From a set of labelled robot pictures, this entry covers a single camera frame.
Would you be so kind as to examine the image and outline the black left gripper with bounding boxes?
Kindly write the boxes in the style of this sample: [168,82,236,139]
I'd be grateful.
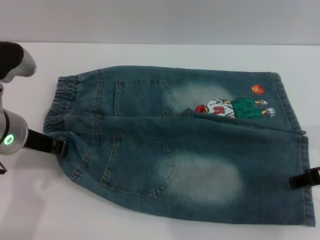
[23,128,70,157]

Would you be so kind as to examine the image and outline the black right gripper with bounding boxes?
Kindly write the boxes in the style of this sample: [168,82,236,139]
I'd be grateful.
[289,166,320,191]

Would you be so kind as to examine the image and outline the blue denim shorts with cartoon print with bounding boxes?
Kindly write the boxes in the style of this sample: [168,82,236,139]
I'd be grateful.
[42,65,317,222]

